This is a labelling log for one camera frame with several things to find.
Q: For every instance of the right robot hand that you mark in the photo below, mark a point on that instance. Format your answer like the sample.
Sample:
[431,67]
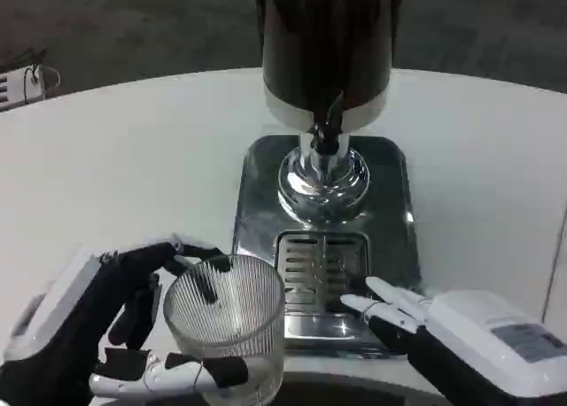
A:
[469,335]

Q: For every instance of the dark drink dispenser with tap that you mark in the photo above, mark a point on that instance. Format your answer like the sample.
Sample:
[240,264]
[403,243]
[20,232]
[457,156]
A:
[325,69]

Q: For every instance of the steel drip tray with grid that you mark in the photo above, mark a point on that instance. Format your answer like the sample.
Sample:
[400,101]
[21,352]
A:
[325,246]

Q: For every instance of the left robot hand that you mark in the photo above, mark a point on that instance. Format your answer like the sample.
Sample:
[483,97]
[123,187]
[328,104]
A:
[66,330]

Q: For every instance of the clear ribbed glass cup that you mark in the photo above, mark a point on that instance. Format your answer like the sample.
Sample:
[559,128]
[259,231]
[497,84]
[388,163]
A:
[226,326]

